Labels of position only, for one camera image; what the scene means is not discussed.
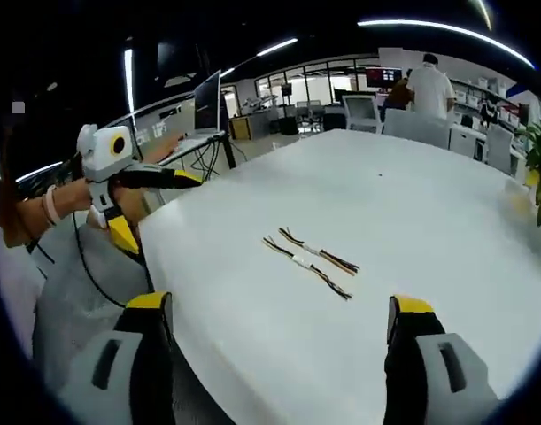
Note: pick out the shelf of white storage boxes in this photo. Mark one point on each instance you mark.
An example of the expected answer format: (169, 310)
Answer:
(482, 95)

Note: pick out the short ceiling light strip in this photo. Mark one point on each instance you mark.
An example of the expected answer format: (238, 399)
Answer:
(276, 47)

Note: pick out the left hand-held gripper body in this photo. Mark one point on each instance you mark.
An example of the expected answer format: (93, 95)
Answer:
(104, 152)

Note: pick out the side desk with black legs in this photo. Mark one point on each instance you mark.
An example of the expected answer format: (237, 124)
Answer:
(195, 141)

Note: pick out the wall monitor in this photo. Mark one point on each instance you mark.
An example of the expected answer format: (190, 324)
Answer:
(384, 77)

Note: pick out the person's left hand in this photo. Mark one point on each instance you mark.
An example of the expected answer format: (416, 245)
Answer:
(75, 199)

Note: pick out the grey mesh chair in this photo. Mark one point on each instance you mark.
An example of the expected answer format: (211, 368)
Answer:
(88, 274)

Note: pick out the curved ceiling light strip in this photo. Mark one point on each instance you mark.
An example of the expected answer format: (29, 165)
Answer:
(447, 33)

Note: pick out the person's white clothing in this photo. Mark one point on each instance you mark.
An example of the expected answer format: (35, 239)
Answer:
(15, 288)

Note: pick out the large desktop monitor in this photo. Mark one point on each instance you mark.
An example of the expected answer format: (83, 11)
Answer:
(207, 102)

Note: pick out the yellow cabinet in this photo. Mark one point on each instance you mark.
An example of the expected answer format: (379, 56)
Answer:
(240, 127)

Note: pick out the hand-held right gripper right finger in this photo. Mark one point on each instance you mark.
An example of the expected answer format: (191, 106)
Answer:
(407, 367)

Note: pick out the green potted plant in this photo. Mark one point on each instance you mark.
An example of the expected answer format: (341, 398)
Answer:
(540, 172)

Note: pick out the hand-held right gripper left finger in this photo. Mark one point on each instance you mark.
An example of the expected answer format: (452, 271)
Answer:
(150, 367)

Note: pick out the white frame office chair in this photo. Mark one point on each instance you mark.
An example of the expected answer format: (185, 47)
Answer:
(362, 113)

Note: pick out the pink wristband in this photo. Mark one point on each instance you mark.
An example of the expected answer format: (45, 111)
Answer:
(52, 206)

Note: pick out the grey office chair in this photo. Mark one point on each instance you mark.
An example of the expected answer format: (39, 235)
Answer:
(499, 148)
(414, 126)

